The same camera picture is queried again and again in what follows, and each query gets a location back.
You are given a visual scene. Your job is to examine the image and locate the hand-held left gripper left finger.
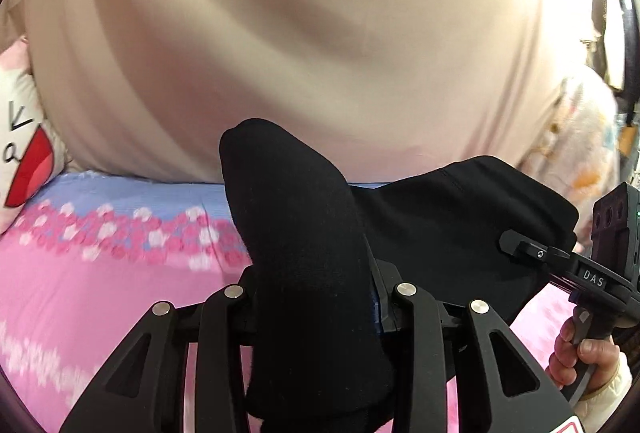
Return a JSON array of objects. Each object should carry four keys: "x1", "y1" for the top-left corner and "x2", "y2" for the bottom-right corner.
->
[{"x1": 59, "y1": 263, "x2": 262, "y2": 433}]

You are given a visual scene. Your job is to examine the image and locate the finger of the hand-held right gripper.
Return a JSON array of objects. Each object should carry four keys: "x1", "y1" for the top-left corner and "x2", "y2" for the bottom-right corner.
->
[{"x1": 499, "y1": 228, "x2": 576, "y2": 266}]

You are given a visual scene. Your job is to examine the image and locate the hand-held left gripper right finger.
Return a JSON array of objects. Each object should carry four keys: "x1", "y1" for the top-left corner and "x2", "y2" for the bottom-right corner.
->
[{"x1": 367, "y1": 258, "x2": 577, "y2": 433}]

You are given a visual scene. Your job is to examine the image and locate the black pants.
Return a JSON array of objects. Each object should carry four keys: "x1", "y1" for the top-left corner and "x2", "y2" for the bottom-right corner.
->
[{"x1": 220, "y1": 117, "x2": 580, "y2": 425}]

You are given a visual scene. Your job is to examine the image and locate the person's right forearm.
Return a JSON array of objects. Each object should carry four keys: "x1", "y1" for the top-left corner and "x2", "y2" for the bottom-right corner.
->
[{"x1": 575, "y1": 355, "x2": 637, "y2": 416}]

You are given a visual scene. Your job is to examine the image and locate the person's right hand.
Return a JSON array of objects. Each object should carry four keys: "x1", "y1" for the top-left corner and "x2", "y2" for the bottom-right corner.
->
[{"x1": 545, "y1": 313, "x2": 622, "y2": 390}]

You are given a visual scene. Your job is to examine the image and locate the white printed cloth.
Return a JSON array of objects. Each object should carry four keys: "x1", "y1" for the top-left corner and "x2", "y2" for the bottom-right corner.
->
[{"x1": 520, "y1": 63, "x2": 627, "y2": 210}]

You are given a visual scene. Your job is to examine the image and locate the pink floral bed sheet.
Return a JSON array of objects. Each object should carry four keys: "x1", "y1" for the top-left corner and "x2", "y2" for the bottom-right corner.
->
[{"x1": 0, "y1": 170, "x2": 581, "y2": 433}]

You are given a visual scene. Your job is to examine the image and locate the dark furniture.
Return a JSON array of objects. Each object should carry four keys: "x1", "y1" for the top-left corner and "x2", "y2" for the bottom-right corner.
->
[{"x1": 590, "y1": 0, "x2": 640, "y2": 186}]

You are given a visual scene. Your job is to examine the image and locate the cartoon face pillow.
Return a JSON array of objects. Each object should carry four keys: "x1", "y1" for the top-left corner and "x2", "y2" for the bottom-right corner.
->
[{"x1": 0, "y1": 38, "x2": 72, "y2": 235}]

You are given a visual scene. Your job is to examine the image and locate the beige duvet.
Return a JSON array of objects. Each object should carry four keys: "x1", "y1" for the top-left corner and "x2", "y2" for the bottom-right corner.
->
[{"x1": 0, "y1": 0, "x2": 603, "y2": 188}]

